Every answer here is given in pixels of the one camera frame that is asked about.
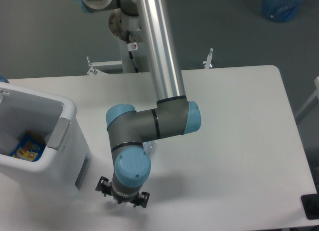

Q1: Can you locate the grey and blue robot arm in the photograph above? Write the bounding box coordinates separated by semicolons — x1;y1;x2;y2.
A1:
74;0;201;208

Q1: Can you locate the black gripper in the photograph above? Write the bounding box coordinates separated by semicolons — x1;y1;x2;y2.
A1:
95;176;150;208

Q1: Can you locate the white pedestal base frame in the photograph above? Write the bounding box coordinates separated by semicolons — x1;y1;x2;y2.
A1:
86;47;215;76

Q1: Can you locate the blue and yellow snack packet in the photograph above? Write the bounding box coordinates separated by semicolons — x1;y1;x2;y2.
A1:
9;131;46;162

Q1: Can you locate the crushed clear plastic water bottle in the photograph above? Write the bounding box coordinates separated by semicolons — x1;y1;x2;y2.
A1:
143;141;156;157

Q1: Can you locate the black device at table edge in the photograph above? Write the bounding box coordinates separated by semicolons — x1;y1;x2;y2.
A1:
301;194;319;220

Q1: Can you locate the white frame at right edge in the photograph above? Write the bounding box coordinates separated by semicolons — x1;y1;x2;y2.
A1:
295;76;319;124

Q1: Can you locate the white plastic trash can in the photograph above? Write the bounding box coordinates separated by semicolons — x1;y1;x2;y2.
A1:
0;82;92;197

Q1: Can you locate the blue object at left edge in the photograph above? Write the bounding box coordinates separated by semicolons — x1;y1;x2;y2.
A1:
0;75;10;83

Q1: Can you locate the blue plastic bag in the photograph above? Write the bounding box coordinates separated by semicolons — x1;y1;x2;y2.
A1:
261;0;304;22

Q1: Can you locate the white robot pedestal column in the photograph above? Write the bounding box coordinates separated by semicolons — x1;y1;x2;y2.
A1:
109;8;148;63

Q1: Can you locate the black cable on pedestal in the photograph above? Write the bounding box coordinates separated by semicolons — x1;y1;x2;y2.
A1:
126;30;139;73

